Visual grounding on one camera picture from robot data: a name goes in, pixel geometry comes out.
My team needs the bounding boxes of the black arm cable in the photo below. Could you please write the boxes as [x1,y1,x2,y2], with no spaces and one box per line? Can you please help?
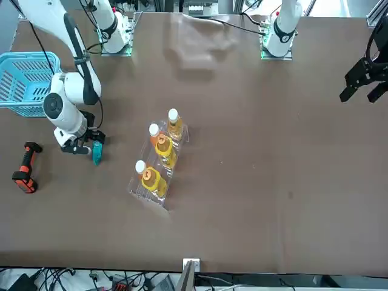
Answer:
[365,19,388,66]
[28,0,105,131]

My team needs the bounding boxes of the black power adapter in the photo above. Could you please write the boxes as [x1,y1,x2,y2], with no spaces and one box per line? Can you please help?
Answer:
[5,273,37,291]

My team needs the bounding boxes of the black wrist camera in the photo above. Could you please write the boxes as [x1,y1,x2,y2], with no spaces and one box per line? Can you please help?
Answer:
[59,144,93,156]

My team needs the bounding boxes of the aluminium frame post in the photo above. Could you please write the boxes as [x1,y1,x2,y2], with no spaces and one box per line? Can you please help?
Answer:
[175,257,201,291]

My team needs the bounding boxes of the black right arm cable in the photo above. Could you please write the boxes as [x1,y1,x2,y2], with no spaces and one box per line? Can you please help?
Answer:
[28,0,105,131]

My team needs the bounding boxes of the black orange barcode scanner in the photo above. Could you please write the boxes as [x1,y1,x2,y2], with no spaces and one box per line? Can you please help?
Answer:
[11,141,44,195]

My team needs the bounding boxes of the black left base cable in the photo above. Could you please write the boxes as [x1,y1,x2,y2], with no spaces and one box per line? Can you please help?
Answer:
[193,15,265,36]

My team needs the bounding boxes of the pale tea bottle white cap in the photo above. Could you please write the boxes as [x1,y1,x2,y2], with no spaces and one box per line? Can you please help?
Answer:
[166,108,186,141]

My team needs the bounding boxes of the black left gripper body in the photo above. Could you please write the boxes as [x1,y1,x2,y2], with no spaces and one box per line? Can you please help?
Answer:
[363,58,388,84]

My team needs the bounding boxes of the light blue plastic basket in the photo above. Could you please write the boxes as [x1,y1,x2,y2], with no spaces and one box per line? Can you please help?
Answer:
[0,51,63,118]

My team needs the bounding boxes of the orange juice bottle white cap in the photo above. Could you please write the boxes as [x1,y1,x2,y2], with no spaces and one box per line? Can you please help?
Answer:
[135,159,150,180]
[148,122,166,147]

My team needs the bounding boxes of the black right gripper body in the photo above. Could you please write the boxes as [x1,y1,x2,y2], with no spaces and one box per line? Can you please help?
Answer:
[83,111,106,146]

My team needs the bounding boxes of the aluminium frame rail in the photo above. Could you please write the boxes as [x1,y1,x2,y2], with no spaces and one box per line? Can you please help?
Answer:
[366,4,388,28]

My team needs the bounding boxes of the clear acrylic stepped shelf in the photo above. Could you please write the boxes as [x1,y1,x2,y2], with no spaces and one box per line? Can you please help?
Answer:
[126,119,192,212]

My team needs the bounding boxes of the teal potato chips packet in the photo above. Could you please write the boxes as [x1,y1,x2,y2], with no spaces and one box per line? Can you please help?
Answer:
[92,140,104,167]

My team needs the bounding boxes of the yellow drink bottle orange cap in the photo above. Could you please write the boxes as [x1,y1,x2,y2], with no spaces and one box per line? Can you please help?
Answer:
[140,167,168,198]
[155,134,178,169]

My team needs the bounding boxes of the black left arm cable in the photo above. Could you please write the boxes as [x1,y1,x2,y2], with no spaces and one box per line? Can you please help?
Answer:
[365,19,388,66]

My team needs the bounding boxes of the grey power adapter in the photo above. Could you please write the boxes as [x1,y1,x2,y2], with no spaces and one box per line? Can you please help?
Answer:
[153,275,176,291]

